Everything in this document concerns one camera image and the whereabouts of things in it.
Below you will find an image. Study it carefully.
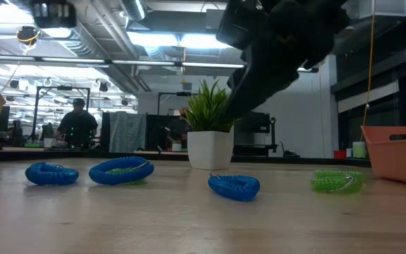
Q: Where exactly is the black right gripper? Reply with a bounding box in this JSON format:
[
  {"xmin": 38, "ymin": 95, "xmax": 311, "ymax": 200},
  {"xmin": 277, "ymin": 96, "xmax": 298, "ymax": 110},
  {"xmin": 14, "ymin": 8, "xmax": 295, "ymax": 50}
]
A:
[{"xmin": 216, "ymin": 0, "xmax": 350, "ymax": 120}]

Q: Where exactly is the blue spring coil keychain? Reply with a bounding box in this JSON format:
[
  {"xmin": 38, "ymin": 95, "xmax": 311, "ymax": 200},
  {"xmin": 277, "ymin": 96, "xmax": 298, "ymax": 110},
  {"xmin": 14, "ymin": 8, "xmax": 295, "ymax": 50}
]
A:
[
  {"xmin": 88, "ymin": 156, "xmax": 155, "ymax": 186},
  {"xmin": 207, "ymin": 172, "xmax": 262, "ymax": 202},
  {"xmin": 25, "ymin": 162, "xmax": 80, "ymax": 186}
]

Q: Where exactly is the black monitor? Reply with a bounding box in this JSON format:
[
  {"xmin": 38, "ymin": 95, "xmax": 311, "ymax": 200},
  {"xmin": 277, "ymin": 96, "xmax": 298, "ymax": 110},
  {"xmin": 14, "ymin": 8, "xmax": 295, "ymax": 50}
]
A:
[
  {"xmin": 0, "ymin": 105, "xmax": 11, "ymax": 133},
  {"xmin": 240, "ymin": 111, "xmax": 271, "ymax": 134}
]

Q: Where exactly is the black stand with box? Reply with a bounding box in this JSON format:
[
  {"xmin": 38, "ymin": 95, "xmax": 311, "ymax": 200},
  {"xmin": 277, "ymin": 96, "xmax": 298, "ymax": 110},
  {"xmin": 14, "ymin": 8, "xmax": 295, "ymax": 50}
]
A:
[{"xmin": 156, "ymin": 91, "xmax": 199, "ymax": 156}]

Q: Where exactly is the grey ceiling unit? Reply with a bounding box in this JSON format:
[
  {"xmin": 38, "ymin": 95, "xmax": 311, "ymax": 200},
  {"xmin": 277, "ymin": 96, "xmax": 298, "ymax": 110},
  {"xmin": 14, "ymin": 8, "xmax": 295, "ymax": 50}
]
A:
[{"xmin": 204, "ymin": 8, "xmax": 225, "ymax": 31}]

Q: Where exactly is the small black desk device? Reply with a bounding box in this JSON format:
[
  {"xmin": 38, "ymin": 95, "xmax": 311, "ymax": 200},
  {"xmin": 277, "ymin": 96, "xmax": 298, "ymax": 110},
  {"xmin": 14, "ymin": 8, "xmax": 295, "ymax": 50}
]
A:
[{"xmin": 279, "ymin": 140, "xmax": 301, "ymax": 158}]

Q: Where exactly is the green plant in white pot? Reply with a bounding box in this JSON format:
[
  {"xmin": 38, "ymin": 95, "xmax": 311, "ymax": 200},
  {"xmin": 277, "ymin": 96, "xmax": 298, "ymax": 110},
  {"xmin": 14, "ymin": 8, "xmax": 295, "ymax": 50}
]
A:
[{"xmin": 183, "ymin": 79, "xmax": 241, "ymax": 171}]

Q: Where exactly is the person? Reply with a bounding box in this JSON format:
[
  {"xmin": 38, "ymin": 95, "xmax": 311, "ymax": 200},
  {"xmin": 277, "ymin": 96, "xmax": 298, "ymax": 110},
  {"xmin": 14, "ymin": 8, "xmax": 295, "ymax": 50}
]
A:
[
  {"xmin": 55, "ymin": 97, "xmax": 99, "ymax": 149},
  {"xmin": 166, "ymin": 108, "xmax": 190, "ymax": 142},
  {"xmin": 7, "ymin": 119, "xmax": 25, "ymax": 147}
]

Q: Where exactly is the bright ceiling light panel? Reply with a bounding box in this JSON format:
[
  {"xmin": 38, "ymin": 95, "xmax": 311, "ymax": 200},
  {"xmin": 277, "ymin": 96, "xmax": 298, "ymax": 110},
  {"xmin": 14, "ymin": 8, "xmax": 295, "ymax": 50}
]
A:
[{"xmin": 127, "ymin": 30, "xmax": 232, "ymax": 50}]

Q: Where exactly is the long ceiling light strip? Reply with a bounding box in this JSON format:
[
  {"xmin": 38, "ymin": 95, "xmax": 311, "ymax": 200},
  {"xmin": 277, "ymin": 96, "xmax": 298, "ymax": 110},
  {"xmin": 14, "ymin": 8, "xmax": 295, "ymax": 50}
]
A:
[{"xmin": 0, "ymin": 54, "xmax": 246, "ymax": 68}]

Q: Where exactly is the pale green roll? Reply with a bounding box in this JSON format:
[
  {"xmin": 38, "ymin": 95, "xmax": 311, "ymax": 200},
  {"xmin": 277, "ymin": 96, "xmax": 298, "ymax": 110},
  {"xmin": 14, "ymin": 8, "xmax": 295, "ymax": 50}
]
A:
[{"xmin": 352, "ymin": 140, "xmax": 367, "ymax": 159}]

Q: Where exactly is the grey hanging cloth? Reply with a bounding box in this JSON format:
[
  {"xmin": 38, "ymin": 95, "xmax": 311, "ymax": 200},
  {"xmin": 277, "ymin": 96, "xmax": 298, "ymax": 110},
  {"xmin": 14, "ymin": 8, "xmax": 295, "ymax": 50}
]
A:
[{"xmin": 109, "ymin": 111, "xmax": 148, "ymax": 154}]

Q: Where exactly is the orange plastic bin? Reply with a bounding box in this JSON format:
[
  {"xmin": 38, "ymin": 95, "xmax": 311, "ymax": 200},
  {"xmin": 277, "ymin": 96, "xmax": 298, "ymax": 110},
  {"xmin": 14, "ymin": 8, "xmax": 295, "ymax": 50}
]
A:
[{"xmin": 360, "ymin": 125, "xmax": 406, "ymax": 188}]

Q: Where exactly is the black overhead box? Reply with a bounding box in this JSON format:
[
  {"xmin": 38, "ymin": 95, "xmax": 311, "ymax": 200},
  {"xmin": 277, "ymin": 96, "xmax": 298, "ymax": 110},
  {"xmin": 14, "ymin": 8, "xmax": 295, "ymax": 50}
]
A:
[{"xmin": 30, "ymin": 0, "xmax": 78, "ymax": 29}]

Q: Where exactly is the yellow hanging cable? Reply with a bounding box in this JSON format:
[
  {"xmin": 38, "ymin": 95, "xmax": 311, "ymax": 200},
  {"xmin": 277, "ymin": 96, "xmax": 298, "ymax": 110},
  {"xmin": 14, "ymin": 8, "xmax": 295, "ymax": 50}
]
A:
[{"xmin": 360, "ymin": 0, "xmax": 376, "ymax": 142}]

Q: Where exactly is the silver ventilation duct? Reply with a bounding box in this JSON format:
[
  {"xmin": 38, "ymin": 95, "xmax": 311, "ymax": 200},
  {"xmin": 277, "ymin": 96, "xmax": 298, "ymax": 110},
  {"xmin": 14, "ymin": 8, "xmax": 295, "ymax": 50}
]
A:
[{"xmin": 120, "ymin": 0, "xmax": 148, "ymax": 22}]

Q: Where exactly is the black metal table frame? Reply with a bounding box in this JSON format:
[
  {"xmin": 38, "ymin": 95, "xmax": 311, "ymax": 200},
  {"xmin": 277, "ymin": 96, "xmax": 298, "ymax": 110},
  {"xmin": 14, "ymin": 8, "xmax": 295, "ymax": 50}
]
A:
[{"xmin": 0, "ymin": 147, "xmax": 372, "ymax": 169}]

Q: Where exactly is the black metal stand frame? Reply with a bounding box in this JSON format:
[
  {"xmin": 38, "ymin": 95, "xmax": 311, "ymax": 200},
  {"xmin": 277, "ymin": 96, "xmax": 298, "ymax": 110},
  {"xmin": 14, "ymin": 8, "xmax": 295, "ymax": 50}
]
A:
[{"xmin": 33, "ymin": 85, "xmax": 91, "ymax": 142}]

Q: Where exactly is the black and yellow cable reel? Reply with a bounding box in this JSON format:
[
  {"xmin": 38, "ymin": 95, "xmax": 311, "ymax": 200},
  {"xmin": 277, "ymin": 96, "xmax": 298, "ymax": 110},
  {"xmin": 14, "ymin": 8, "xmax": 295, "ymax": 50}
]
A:
[{"xmin": 16, "ymin": 25, "xmax": 41, "ymax": 46}]

